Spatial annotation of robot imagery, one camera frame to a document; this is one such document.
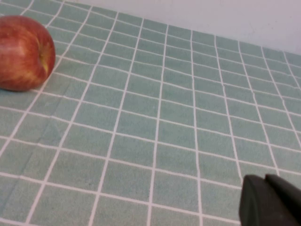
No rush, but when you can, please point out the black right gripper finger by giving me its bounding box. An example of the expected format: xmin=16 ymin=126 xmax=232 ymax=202
xmin=238 ymin=173 xmax=301 ymax=226

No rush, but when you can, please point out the green white checkered tablecloth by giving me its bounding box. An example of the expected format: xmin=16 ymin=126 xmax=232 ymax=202
xmin=0 ymin=0 xmax=301 ymax=226

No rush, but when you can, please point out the red apple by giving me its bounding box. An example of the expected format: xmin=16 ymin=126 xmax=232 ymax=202
xmin=0 ymin=15 xmax=56 ymax=92

